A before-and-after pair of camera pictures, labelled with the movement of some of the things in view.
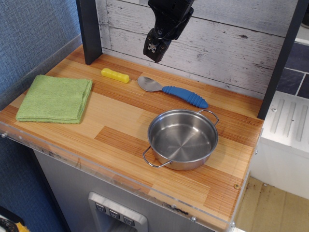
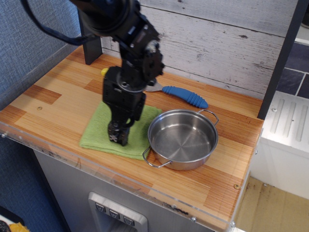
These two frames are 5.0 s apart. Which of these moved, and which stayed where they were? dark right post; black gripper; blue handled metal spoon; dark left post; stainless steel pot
Moved: black gripper
Stayed: dark left post; stainless steel pot; dark right post; blue handled metal spoon
